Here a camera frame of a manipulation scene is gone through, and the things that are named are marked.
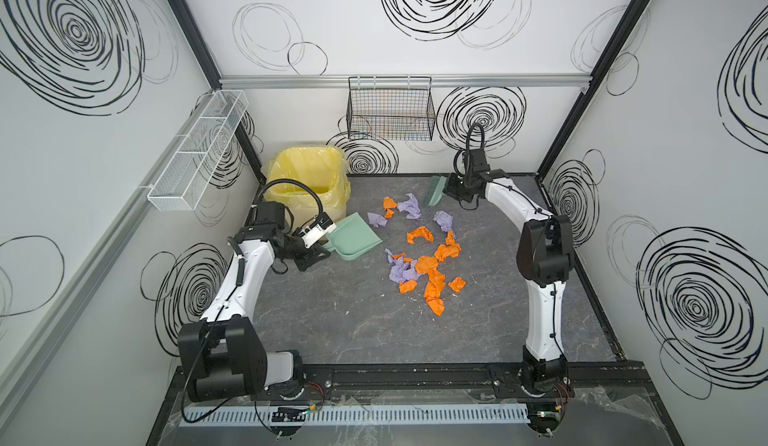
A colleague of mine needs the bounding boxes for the orange scrap centre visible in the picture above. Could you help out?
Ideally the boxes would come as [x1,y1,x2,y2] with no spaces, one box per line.
[413,256,439,275]

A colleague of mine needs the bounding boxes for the black wire basket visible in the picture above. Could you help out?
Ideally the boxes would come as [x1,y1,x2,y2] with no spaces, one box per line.
[345,76,437,141]

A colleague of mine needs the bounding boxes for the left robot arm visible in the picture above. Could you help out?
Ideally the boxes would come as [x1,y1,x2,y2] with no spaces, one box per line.
[178,178,336,402]

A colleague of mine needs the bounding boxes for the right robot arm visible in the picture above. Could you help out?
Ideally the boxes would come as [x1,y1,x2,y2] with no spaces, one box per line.
[444,123,575,397]

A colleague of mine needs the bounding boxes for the green plastic dustpan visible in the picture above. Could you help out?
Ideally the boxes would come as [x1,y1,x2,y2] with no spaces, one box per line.
[325,213,382,261]

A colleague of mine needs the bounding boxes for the white wire shelf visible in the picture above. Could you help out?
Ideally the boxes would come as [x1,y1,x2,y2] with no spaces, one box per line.
[147,90,248,211]

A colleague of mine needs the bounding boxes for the purple scrap front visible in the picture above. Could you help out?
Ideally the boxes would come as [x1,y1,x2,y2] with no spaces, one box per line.
[385,249,420,284]

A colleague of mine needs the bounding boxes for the orange scrap near back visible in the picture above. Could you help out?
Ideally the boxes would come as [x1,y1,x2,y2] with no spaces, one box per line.
[382,196,398,219]

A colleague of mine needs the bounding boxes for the orange scrap by dustpan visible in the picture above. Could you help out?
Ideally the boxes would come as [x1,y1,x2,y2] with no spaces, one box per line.
[434,230,461,262]

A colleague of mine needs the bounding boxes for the orange scrap lower right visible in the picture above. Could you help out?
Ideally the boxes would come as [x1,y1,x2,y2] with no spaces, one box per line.
[448,277,466,293]

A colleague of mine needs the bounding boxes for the green hand brush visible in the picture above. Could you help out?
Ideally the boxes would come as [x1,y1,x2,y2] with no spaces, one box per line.
[424,175,448,207]

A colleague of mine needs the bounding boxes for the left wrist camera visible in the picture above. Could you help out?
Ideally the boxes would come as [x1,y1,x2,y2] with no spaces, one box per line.
[299,212,336,249]

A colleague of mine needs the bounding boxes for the purple scrap far right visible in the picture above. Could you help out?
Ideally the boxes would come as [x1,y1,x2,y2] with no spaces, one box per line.
[433,210,454,233]

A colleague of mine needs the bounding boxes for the yellow bin liner bag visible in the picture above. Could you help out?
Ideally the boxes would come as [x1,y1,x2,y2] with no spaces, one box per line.
[265,146,351,210]

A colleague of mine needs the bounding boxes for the orange scrap lower middle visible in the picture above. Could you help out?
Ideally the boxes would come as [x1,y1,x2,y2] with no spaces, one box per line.
[424,269,446,301]

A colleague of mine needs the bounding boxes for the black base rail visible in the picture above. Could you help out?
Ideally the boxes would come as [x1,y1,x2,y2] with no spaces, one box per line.
[173,361,649,400]

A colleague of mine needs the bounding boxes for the white slotted cable duct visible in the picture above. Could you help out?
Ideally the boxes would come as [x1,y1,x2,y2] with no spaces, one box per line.
[181,403,530,427]

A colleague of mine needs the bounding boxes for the orange scrap front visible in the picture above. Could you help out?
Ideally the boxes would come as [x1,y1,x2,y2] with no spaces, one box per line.
[399,280,418,294]

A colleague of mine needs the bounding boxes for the purple scrap pair back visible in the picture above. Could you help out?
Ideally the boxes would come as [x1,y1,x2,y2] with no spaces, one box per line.
[397,193,422,220]

